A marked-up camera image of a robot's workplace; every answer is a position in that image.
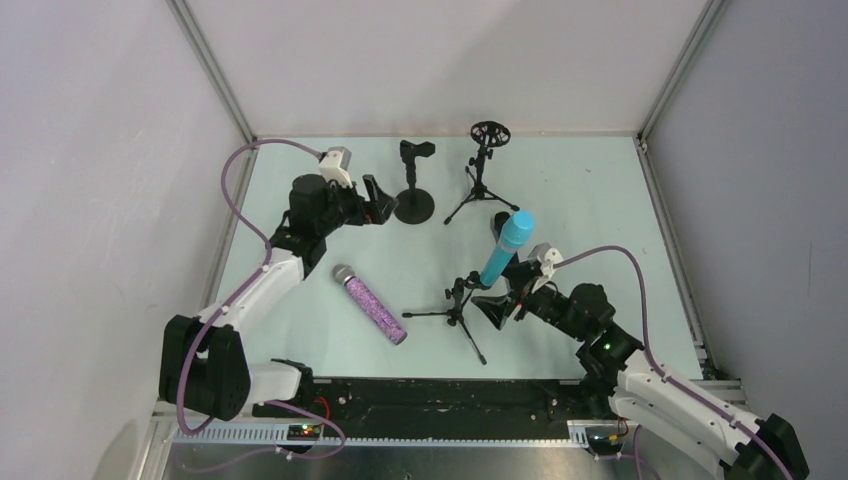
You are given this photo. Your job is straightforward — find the small black tripod stand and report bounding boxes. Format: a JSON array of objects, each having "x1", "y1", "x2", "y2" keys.
[{"x1": 402, "y1": 271, "x2": 488, "y2": 366}]

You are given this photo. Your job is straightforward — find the blue microphone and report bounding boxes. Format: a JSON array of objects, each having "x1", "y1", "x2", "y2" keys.
[{"x1": 480, "y1": 210, "x2": 535, "y2": 288}]

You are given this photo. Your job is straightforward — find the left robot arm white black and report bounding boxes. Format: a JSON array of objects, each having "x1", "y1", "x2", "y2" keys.
[{"x1": 159, "y1": 174, "x2": 399, "y2": 421}]

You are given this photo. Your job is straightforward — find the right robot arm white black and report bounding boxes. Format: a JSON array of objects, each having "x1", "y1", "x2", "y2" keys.
[{"x1": 471, "y1": 261, "x2": 810, "y2": 479}]

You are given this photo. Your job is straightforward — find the black round base mic stand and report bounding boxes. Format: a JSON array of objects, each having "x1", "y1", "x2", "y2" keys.
[{"x1": 394, "y1": 140, "x2": 436, "y2": 225}]

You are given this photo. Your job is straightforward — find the black microphone orange end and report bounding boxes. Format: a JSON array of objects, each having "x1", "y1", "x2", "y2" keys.
[{"x1": 491, "y1": 211, "x2": 511, "y2": 240}]

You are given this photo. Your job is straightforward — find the purple glitter microphone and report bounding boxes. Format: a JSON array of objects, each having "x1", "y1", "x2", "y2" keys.
[{"x1": 332, "y1": 264, "x2": 408, "y2": 345}]

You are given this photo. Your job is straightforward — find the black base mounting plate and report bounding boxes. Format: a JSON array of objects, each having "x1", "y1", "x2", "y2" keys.
[{"x1": 290, "y1": 378, "x2": 610, "y2": 441}]

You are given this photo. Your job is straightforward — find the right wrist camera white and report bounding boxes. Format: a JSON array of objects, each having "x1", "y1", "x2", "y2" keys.
[{"x1": 527, "y1": 243, "x2": 564, "y2": 280}]

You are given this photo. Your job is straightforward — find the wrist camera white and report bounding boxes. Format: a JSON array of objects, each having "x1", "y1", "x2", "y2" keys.
[
  {"x1": 319, "y1": 146, "x2": 355, "y2": 189},
  {"x1": 527, "y1": 243, "x2": 564, "y2": 280}
]

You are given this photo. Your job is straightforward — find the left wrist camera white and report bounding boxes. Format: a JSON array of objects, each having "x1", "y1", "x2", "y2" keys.
[{"x1": 319, "y1": 146, "x2": 355, "y2": 189}]

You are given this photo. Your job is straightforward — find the black tripod shock mount stand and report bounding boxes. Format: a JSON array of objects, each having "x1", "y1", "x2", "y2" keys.
[{"x1": 443, "y1": 120, "x2": 520, "y2": 225}]

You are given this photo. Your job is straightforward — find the grey slotted cable duct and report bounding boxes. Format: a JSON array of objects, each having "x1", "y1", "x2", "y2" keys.
[{"x1": 173, "y1": 423, "x2": 591, "y2": 449}]

